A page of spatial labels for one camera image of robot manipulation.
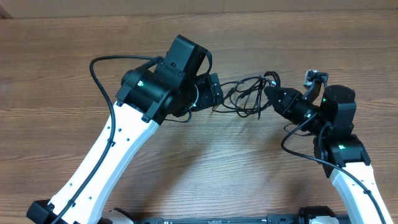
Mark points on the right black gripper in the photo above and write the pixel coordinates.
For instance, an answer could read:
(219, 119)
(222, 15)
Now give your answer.
(291, 96)

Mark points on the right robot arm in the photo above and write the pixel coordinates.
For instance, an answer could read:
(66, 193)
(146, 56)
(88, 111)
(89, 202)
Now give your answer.
(343, 156)

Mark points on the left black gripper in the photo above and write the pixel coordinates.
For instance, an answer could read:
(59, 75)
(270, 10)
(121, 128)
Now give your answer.
(211, 91)

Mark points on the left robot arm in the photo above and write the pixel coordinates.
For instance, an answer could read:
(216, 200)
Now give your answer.
(168, 88)

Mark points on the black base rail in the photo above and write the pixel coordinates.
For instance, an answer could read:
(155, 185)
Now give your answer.
(317, 214)

